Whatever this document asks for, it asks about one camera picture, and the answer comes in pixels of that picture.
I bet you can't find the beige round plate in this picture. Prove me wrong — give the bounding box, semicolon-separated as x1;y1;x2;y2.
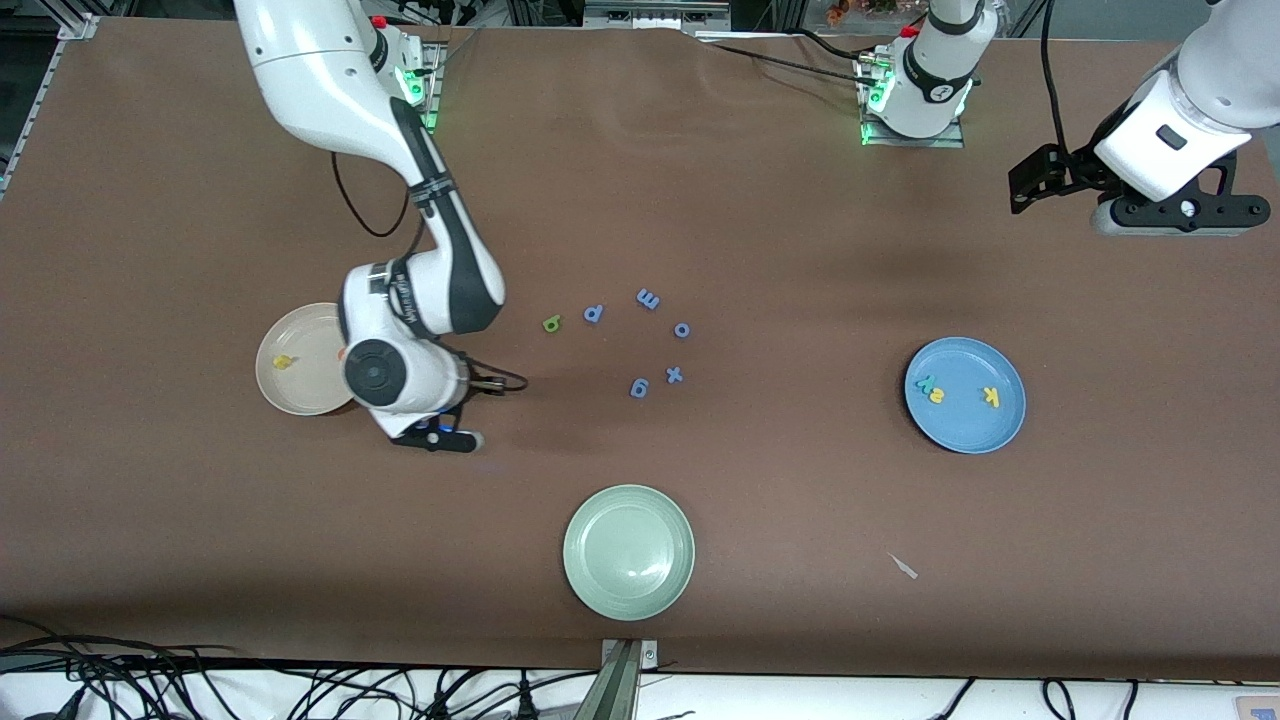
255;302;356;417

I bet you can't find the pale green round plate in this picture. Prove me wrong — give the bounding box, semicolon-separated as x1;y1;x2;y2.
562;484;696;622

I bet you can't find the brown table mat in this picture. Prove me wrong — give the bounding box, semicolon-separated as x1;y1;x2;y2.
0;15;1280;683

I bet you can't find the orange dried plant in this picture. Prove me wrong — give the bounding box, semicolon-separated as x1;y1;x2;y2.
826;0;903;25

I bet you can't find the blue round plate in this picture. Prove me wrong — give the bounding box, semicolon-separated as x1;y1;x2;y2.
904;336;1028;455

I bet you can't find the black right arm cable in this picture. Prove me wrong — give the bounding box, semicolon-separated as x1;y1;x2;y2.
330;150;530;396

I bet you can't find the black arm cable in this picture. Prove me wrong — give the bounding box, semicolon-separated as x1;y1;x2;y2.
1038;0;1071;161
330;150;530;396

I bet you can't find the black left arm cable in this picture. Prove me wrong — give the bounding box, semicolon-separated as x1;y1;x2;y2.
1038;0;1071;161

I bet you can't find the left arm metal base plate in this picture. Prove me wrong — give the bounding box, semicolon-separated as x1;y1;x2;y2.
858;50;967;149

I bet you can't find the black cable on mat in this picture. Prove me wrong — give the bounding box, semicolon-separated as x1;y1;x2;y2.
698;38;873;86

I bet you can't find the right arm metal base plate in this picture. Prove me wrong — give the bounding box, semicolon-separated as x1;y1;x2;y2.
412;42;442;133

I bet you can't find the aluminium camera post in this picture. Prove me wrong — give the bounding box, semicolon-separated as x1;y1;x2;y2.
575;638;660;720

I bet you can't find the silver aluminium frame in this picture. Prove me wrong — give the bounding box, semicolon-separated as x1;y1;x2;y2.
583;0;733;31

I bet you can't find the tangled black cable bundle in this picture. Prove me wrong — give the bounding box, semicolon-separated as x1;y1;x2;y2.
0;618;566;720

